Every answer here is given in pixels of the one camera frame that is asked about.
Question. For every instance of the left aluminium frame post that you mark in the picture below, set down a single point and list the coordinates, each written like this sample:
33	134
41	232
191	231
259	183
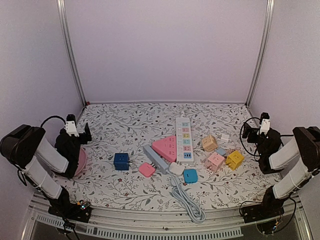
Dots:
62	13

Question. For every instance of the dark blue cube socket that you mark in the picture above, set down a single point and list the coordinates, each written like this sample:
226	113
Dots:
121	161

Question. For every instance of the light blue small adapter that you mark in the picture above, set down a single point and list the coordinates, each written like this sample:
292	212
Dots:
221	151

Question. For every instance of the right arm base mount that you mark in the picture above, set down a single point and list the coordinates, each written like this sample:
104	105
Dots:
262	210

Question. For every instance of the small pink adapter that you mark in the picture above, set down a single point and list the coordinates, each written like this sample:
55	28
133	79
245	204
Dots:
147	170

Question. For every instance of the aluminium frame post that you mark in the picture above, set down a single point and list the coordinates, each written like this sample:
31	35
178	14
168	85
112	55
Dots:
62	13
270	4

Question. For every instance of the white small charger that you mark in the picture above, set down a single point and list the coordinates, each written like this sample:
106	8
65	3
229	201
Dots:
225	138

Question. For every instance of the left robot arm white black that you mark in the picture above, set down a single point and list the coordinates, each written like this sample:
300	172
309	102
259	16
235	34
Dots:
34	156

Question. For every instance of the beige cube socket plug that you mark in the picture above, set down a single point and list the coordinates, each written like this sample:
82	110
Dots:
209	143

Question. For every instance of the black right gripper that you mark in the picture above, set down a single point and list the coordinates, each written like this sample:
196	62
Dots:
247	129

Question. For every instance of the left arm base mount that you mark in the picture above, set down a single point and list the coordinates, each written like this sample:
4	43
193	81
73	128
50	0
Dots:
62	207

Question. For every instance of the floral patterned table mat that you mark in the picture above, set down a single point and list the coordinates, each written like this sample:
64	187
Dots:
126	128

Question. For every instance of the white power strip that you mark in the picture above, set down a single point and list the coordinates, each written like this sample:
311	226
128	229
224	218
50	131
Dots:
184	141

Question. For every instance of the grey-blue power strip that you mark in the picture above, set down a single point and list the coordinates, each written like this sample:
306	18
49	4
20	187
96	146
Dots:
156	159

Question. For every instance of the pink cube socket plug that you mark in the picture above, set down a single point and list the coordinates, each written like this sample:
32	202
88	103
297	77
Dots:
214	161

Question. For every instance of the right aluminium frame post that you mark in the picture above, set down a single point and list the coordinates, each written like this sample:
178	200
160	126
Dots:
270	4

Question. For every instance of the white cube socket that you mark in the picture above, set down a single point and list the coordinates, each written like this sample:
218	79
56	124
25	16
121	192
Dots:
176	169

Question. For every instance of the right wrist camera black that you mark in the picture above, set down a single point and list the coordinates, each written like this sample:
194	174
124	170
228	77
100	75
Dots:
264	123

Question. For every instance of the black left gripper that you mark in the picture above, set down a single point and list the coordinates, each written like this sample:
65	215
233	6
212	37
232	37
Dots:
84	138

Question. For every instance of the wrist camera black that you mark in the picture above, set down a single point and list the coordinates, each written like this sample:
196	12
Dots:
264	123
70	126

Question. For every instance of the cyan square adapter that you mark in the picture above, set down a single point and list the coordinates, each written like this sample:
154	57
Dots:
190	176

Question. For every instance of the pink triangular socket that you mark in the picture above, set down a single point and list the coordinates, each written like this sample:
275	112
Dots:
166	148

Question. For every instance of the pink saucer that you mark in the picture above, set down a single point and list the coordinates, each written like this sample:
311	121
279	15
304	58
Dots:
82	161

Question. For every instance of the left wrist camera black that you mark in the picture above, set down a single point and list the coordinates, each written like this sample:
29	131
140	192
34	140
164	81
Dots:
70	126

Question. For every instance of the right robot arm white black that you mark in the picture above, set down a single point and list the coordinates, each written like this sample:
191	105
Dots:
274	157

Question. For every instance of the front aluminium rail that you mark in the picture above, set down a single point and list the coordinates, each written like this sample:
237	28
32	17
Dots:
117	224

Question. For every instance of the yellow cube socket plug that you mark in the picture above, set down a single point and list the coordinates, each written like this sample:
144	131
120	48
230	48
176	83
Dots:
234	160

